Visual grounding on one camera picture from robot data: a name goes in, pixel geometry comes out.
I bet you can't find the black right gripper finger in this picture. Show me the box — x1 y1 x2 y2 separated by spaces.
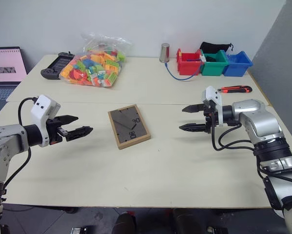
178 123 208 133
181 103 206 114

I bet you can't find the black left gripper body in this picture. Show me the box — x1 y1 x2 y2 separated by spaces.
46 117 70 146

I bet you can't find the orange and black utility knife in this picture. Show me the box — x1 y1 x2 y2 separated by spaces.
217 85 253 95

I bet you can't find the laptop computer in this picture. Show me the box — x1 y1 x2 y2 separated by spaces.
0 46 28 117

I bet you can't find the wooden framed square clock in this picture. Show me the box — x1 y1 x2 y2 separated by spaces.
107 104 152 150

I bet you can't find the black handheld game controller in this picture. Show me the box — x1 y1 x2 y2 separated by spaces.
40 51 76 80

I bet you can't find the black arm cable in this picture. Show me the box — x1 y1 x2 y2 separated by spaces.
3 97 39 189
210 121 256 152

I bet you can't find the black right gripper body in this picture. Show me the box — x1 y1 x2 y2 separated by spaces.
203 102 221 135

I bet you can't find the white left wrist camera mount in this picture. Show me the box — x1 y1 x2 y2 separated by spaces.
30 95 61 148

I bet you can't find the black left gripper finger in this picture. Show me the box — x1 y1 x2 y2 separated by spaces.
55 115 79 126
65 126 94 142

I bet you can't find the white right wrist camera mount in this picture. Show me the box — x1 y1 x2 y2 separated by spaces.
201 85 225 128

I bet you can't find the black drawstring pouch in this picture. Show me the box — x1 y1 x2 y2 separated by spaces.
199 41 234 55

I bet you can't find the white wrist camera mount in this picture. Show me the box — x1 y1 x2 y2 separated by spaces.
201 85 225 128
30 95 61 148

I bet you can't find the metal cup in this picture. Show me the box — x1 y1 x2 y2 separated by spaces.
159 42 171 63

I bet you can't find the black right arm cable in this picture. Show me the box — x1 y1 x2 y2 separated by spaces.
210 121 256 152

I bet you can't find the blue plastic bin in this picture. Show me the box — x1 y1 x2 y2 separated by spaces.
223 50 254 78

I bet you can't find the dark rounded shape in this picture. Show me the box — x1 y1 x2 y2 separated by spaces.
111 211 137 234

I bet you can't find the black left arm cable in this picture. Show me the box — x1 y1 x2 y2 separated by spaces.
3 97 39 189

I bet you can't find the green plastic bin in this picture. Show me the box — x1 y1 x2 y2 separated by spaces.
199 49 229 77

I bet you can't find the plastic bag of colourful bricks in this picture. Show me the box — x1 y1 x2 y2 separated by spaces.
58 32 133 89

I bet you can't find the blue cable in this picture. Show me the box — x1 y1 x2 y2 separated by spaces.
164 58 203 81

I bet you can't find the red plastic bin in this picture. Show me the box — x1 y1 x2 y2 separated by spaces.
176 48 205 76

